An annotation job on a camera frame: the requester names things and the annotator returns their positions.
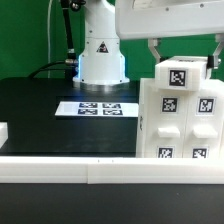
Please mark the white cabinet top block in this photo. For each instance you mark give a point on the white cabinet top block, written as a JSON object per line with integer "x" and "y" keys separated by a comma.
{"x": 186, "y": 73}

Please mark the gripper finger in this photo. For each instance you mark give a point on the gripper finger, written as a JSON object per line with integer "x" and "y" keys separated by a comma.
{"x": 213, "y": 61}
{"x": 153, "y": 45}

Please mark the white marker base sheet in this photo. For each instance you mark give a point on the white marker base sheet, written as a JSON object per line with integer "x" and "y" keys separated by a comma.
{"x": 97, "y": 109}

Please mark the white cabinet door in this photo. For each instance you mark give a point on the white cabinet door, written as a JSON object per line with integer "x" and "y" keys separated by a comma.
{"x": 205, "y": 121}
{"x": 166, "y": 117}

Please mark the white cabinet body box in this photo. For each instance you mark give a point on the white cabinet body box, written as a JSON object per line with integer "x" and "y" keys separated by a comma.
{"x": 142, "y": 120}

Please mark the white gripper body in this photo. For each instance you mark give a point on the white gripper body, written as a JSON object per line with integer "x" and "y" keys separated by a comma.
{"x": 139, "y": 19}

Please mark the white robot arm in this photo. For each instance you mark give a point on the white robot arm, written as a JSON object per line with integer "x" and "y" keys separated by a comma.
{"x": 101, "y": 64}

